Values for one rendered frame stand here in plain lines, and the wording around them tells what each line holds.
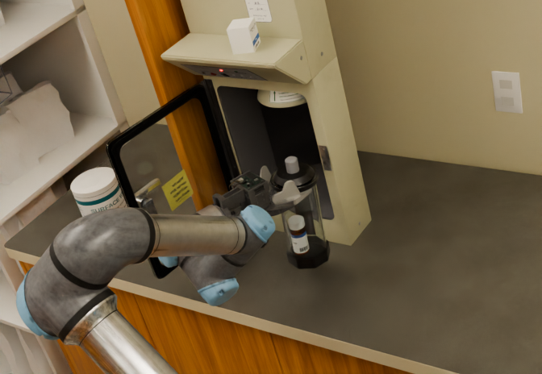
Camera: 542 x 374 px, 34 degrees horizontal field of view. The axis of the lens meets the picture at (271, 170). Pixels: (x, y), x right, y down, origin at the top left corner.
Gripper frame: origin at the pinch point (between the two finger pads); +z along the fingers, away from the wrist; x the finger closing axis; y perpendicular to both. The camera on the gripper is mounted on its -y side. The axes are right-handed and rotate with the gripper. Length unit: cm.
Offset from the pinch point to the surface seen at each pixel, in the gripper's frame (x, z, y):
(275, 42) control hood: 7.6, 7.1, 30.4
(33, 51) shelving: 159, 0, -7
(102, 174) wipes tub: 68, -19, -14
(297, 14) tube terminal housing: 3.2, 11.1, 36.4
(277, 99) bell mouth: 15.3, 9.5, 12.9
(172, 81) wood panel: 35.6, -6.2, 18.8
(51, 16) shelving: 129, 1, 13
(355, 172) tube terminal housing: 5.2, 20.8, -9.4
